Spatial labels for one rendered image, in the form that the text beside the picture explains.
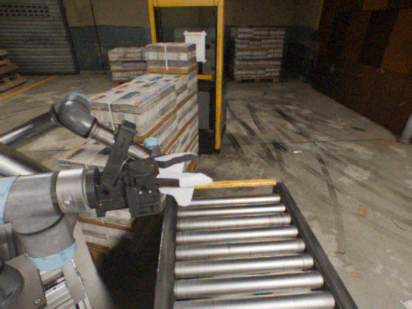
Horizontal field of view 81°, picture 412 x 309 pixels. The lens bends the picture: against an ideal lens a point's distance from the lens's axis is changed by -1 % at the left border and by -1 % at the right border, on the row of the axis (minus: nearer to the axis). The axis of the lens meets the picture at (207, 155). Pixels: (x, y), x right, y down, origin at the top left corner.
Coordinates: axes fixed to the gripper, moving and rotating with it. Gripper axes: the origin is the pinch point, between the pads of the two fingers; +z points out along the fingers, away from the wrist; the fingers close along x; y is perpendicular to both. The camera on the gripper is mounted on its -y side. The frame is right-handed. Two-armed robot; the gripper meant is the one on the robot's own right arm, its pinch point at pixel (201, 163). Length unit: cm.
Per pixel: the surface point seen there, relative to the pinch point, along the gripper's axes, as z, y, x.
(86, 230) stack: -56, 81, -100
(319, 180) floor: 157, 103, -152
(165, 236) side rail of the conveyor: -8, 40, -30
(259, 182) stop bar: 37, 35, -50
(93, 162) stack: -40, 30, -85
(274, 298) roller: 19.4, 43.8, -0.9
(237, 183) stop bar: 27, 35, -52
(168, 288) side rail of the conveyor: -9.1, 42.5, -10.9
